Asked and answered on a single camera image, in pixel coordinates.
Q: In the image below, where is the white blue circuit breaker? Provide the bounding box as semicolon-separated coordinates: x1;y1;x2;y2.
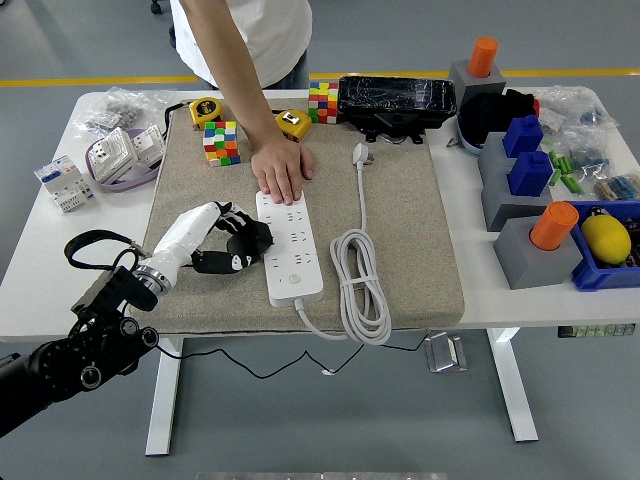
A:
33;154;96;214

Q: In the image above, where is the blue white round dish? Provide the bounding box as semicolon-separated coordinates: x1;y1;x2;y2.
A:
457;112;486;157

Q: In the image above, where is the yellow tape measure silver clip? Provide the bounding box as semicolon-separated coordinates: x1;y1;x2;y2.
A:
273;109;312;144

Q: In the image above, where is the black cloth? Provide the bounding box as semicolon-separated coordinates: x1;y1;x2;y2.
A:
458;88;537;146

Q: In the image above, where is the silver metal bracket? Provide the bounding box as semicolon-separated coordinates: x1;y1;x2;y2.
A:
424;333;469;374

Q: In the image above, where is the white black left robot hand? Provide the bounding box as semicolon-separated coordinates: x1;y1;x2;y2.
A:
142;201;256;290

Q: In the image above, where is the blue plastic bin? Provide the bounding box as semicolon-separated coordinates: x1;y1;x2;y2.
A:
563;199;640;293

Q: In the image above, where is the thin black adapter cord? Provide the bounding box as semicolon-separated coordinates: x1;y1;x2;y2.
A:
157;329;444;380

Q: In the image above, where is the purple tray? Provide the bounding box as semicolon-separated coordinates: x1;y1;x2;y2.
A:
85;127;164;194

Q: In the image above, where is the yellow lemon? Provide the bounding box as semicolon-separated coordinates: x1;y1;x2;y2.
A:
580;213;632;265

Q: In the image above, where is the tall multicolour puzzle cube stack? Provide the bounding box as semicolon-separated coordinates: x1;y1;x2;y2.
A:
307;81;340;125

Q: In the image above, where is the blue square peg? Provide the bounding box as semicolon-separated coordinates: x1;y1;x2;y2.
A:
507;150;555;197
502;115;545;157

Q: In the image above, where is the table control panel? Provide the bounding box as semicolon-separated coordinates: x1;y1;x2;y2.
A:
557;324;636;340

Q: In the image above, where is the white wall socket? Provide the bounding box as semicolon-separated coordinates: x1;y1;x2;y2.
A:
128;124;166;166
91;127;135;180

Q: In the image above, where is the white power strip board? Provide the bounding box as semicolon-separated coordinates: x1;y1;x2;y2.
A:
255;188;325;308

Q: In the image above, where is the clear bag of mixed connectors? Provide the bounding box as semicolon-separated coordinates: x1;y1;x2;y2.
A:
593;172;640;202

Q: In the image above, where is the person's right hand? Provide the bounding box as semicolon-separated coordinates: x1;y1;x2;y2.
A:
249;134;316;206

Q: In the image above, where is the black power adapter plug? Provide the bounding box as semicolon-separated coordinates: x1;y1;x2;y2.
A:
225;221;277;262

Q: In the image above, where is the grey-brown mat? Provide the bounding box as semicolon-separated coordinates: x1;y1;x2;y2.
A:
130;97;466;336

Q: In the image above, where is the grey peg block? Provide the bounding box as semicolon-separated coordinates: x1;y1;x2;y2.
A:
448;59;508;109
493;217;585;290
478;132;519;174
480;159;555;232

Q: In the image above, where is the orange cylinder peg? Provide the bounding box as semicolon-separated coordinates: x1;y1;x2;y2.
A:
529;201;580;251
467;37;500;79

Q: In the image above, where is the clear bag of small parts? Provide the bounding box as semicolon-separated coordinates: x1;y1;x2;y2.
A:
537;85;621;134

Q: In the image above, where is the clear bag of metal screws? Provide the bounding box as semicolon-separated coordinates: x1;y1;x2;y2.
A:
72;85;177;134

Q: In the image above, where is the black box wrapped in film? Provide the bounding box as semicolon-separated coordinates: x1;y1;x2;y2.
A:
337;75;458;146

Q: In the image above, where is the white power strip cable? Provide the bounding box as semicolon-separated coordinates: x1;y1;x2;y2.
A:
293;142;394;346

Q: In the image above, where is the yellow tape measure printed 5m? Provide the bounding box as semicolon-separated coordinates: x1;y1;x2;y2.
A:
163;96;225;132

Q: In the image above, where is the clear bag of blue parts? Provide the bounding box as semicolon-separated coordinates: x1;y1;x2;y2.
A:
562;127;615;174

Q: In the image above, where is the white table leg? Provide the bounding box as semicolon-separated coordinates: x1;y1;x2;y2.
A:
487;328;540;444
144;337;185;457

